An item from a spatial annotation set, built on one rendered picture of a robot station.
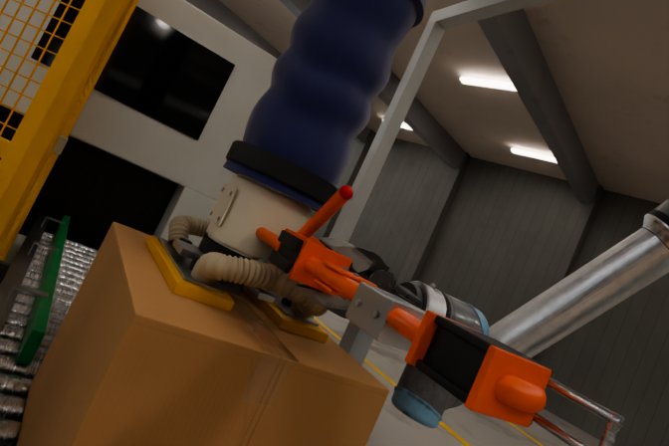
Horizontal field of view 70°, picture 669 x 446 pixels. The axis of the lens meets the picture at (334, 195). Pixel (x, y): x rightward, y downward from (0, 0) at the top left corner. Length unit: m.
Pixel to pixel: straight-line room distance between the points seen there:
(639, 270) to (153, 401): 0.80
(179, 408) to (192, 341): 0.08
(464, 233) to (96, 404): 9.92
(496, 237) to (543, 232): 0.88
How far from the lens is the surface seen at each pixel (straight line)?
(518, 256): 9.93
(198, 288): 0.78
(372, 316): 0.52
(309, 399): 0.73
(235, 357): 0.66
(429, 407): 0.89
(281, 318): 0.84
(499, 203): 10.34
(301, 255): 0.67
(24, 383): 1.33
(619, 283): 1.00
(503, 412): 0.43
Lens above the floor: 1.12
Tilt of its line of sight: 5 degrees up
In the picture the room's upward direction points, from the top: 25 degrees clockwise
